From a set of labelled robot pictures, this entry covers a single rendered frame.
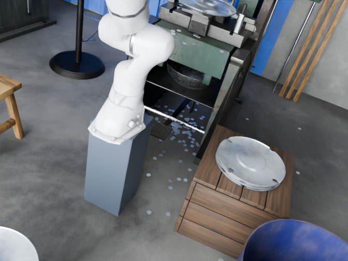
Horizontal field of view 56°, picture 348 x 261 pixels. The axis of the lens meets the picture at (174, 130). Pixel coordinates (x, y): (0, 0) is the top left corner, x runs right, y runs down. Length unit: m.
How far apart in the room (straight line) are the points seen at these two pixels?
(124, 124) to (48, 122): 0.87
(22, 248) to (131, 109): 0.54
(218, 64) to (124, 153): 0.66
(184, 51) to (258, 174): 0.70
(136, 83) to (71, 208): 0.67
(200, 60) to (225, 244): 0.85
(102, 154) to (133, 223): 0.37
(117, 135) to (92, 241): 0.49
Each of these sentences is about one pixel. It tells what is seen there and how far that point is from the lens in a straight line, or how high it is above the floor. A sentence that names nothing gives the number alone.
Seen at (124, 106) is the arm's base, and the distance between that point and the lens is 1.15.
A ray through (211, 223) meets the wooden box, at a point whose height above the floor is 0.15.
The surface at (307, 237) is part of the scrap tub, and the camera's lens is 1.17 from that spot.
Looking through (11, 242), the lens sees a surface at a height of 0.35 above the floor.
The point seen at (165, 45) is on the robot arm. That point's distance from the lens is 1.03.
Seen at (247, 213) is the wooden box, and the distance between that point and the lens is 1.31.
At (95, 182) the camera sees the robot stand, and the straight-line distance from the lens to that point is 1.43.
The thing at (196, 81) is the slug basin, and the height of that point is 0.39.
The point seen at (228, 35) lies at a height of 0.68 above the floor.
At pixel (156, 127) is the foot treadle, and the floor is 0.16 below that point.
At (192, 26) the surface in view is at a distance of 1.65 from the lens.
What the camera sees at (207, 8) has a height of 0.78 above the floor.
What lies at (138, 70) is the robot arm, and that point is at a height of 0.70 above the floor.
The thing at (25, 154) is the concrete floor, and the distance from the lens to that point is 1.77.
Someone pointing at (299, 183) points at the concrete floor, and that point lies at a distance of 2.05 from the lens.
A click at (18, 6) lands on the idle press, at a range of 2.91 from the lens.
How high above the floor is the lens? 1.21
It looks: 37 degrees down
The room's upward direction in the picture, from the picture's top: 16 degrees clockwise
